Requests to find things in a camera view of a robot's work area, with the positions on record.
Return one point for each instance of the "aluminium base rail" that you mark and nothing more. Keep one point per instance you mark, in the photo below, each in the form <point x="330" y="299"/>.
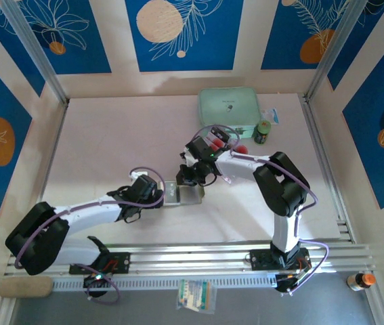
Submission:
<point x="191" y="257"/>

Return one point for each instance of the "brown bottle orange cap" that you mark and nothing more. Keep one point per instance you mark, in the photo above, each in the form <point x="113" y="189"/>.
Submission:
<point x="361" y="282"/>

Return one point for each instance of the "dark jar green lid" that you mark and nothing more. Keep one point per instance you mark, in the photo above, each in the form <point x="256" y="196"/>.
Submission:
<point x="262" y="132"/>

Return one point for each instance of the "aluminium frame post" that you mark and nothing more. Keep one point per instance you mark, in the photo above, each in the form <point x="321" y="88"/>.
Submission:
<point x="39" y="54"/>
<point x="334" y="50"/>

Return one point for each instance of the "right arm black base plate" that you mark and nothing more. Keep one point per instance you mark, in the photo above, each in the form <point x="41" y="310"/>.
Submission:
<point x="261" y="259"/>

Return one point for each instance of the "beige foam block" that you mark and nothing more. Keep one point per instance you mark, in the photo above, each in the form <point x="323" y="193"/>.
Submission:
<point x="25" y="287"/>

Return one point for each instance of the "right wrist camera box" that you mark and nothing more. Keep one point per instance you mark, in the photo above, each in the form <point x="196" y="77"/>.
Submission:
<point x="196" y="148"/>

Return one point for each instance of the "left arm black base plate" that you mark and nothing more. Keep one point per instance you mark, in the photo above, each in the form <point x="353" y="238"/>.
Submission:
<point x="122" y="262"/>

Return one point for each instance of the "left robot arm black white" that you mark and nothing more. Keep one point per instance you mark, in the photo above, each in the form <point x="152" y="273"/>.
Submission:
<point x="36" y="237"/>

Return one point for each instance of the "small blue white packet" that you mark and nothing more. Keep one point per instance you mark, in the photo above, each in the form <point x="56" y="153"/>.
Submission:
<point x="272" y="115"/>

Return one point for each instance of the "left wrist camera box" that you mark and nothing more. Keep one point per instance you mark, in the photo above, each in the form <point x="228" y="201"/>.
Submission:
<point x="144" y="188"/>

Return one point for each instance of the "aluminium side rail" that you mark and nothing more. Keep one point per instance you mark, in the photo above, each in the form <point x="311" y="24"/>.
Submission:
<point x="317" y="135"/>
<point x="57" y="142"/>

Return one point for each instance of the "clear bag of packets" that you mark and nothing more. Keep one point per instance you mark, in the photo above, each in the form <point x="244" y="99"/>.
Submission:
<point x="196" y="294"/>

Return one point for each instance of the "white card red circle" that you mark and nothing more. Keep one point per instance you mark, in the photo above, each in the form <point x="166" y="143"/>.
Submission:
<point x="213" y="140"/>
<point x="221" y="145"/>
<point x="242" y="149"/>

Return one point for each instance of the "black vip card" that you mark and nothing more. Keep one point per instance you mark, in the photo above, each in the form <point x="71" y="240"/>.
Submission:
<point x="172" y="193"/>
<point x="220" y="132"/>

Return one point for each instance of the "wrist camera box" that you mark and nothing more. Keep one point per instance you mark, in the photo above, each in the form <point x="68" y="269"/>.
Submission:
<point x="144" y="188"/>
<point x="196" y="148"/>

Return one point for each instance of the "mint green zip pouch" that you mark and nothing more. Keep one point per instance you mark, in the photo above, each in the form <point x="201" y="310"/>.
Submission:
<point x="227" y="108"/>

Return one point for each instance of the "green card holder wallet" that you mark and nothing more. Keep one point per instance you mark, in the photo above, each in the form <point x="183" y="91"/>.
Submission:
<point x="191" y="198"/>

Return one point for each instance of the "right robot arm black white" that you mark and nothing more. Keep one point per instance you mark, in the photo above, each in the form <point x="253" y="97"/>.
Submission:
<point x="279" y="189"/>

